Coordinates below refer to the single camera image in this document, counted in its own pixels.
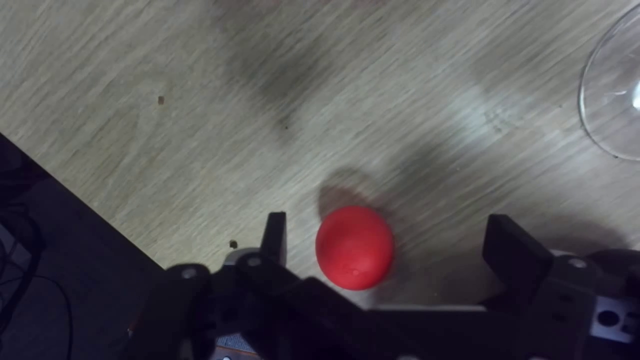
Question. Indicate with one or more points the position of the clear plastic bowl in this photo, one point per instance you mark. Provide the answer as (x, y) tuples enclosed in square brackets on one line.
[(617, 93)]

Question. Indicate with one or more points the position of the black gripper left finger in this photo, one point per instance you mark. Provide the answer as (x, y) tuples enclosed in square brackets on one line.
[(274, 237)]

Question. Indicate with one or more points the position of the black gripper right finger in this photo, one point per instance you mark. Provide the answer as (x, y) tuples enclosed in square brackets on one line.
[(512, 256)]

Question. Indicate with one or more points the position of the red ball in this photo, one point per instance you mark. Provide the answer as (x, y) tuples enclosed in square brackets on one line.
[(354, 246)]

